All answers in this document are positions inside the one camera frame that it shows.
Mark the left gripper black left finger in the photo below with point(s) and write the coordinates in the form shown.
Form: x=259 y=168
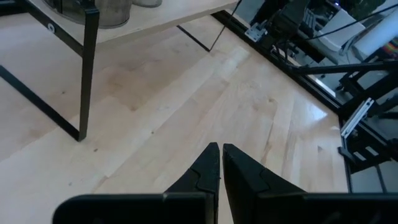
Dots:
x=202 y=174

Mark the silver aluminium extrusion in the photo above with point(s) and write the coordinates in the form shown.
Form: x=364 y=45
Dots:
x=357 y=118

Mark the galvanised metal tin with twine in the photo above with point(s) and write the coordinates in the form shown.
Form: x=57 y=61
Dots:
x=112 y=14

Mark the silver metal bracket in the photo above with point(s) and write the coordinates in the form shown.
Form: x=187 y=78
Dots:
x=255 y=31

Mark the black tripod bar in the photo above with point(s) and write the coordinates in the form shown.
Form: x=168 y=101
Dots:
x=342 y=67

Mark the white box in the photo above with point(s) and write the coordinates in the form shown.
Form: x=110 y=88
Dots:
x=340 y=28

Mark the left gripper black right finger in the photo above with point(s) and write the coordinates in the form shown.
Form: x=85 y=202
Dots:
x=248 y=179

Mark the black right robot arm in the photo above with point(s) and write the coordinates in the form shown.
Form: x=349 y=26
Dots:
x=289 y=18

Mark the black-framed wooden shelf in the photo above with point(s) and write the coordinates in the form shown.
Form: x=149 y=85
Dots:
x=155 y=15

